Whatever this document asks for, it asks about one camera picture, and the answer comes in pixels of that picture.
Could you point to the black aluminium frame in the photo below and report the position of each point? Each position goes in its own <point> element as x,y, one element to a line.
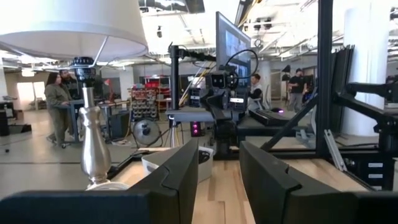
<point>325,77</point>

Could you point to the black leaning panels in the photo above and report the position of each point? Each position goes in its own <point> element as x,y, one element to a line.
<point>340,93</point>

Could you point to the silver lamp with white shade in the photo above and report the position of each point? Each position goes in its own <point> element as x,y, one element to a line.
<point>93,149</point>

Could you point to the black computer monitor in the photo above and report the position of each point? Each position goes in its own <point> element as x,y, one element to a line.
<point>233,40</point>

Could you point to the round floor fan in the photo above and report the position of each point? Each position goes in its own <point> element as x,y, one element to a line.
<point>146,132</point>

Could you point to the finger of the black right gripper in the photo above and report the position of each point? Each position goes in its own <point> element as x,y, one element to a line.
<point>213,104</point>

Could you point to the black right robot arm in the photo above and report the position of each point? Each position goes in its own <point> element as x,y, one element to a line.
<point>225,137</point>

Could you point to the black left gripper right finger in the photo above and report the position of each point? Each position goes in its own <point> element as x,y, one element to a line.
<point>270,193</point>

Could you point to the grey desk shelf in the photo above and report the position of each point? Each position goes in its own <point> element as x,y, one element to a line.
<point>186,113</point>

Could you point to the shelf with red bins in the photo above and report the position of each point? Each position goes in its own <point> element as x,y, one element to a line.
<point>144,99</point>

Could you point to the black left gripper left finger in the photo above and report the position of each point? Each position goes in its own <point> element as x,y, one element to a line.
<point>174,186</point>

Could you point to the grey plastic bin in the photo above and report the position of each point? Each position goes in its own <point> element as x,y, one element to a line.
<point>206,171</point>

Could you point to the person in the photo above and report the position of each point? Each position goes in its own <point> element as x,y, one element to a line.
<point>256,93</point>
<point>73,88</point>
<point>57,102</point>
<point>297,90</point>

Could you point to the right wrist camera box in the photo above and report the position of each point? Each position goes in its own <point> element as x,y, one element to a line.
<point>218,81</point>

